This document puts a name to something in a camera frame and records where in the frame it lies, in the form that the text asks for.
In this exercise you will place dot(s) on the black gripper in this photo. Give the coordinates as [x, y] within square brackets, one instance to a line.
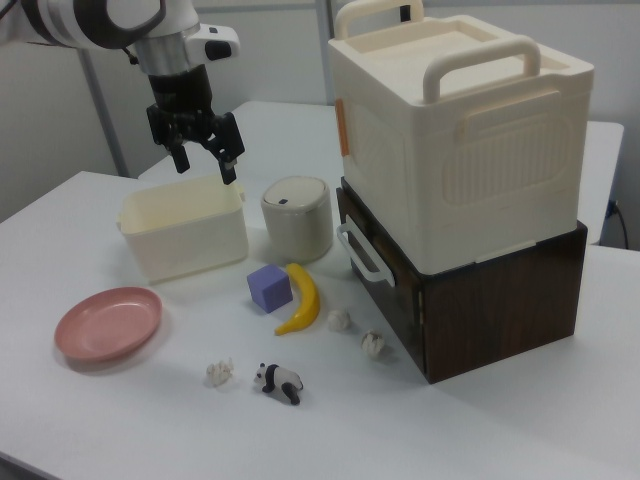
[182, 100]

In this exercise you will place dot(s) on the purple cube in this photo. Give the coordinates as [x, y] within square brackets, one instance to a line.
[267, 292]

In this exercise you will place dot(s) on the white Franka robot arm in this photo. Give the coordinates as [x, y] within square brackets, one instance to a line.
[65, 20]

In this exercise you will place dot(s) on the pink plate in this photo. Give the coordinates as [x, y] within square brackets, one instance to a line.
[107, 325]

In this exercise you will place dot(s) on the cream open plastic bin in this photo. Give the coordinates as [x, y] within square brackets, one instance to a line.
[190, 250]

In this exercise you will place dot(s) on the small beige lidded trash can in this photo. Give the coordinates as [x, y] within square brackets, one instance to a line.
[297, 230]

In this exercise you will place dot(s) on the yellow toy banana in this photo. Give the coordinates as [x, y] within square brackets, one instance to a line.
[307, 300]

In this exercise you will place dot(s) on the clear tray with pencil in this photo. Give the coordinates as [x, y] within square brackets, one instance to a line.
[367, 267]

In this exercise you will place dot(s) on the crumpled white paper ball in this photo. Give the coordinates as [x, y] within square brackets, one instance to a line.
[373, 343]
[218, 374]
[338, 320]

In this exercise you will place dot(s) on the panda figurine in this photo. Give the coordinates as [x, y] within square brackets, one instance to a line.
[275, 377]

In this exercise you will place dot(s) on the dark wood drawer cabinet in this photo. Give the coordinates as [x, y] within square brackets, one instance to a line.
[490, 320]

